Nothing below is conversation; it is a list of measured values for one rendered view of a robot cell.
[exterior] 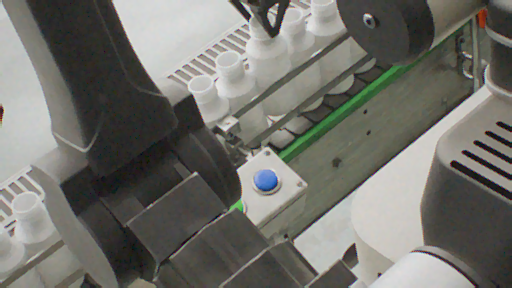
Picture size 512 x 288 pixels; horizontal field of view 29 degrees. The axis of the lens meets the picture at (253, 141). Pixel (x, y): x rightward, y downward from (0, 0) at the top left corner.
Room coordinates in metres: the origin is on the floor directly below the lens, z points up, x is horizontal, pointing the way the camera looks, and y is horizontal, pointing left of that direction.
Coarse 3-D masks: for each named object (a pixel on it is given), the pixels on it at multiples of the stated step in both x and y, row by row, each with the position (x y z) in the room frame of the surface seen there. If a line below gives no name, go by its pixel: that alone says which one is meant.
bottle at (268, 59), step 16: (272, 16) 1.15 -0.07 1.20; (256, 32) 1.13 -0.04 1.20; (256, 48) 1.13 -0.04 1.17; (272, 48) 1.13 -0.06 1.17; (256, 64) 1.13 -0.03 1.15; (272, 64) 1.12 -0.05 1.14; (288, 64) 1.14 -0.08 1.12; (256, 80) 1.13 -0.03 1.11; (272, 80) 1.12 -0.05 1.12; (272, 96) 1.12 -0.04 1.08; (288, 96) 1.13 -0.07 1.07; (272, 112) 1.13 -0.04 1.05
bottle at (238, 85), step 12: (216, 60) 1.13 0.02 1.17; (228, 60) 1.14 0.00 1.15; (240, 60) 1.12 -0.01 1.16; (228, 72) 1.11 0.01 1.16; (240, 72) 1.11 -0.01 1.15; (216, 84) 1.13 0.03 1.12; (228, 84) 1.11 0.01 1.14; (240, 84) 1.11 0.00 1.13; (252, 84) 1.11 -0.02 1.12; (228, 96) 1.10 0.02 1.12; (240, 96) 1.10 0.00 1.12; (252, 96) 1.10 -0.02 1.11; (252, 108) 1.10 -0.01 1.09; (240, 120) 1.10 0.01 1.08; (252, 120) 1.10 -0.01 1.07; (264, 120) 1.11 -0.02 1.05; (240, 132) 1.10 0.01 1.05; (252, 132) 1.10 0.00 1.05; (264, 144) 1.10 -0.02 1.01
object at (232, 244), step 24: (240, 216) 0.41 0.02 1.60; (192, 240) 0.40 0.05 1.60; (216, 240) 0.39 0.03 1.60; (240, 240) 0.40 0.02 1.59; (264, 240) 0.40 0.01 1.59; (288, 240) 0.40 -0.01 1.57; (168, 264) 0.39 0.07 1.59; (192, 264) 0.39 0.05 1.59; (216, 264) 0.38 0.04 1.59; (240, 264) 0.38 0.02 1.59; (264, 264) 0.38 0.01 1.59; (288, 264) 0.38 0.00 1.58; (336, 264) 0.36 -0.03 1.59
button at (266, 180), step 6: (258, 174) 0.93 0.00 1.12; (264, 174) 0.93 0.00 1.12; (270, 174) 0.93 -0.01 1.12; (258, 180) 0.92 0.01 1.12; (264, 180) 0.92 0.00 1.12; (270, 180) 0.92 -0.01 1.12; (276, 180) 0.92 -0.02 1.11; (258, 186) 0.92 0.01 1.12; (264, 186) 0.91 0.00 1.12; (270, 186) 0.91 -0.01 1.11
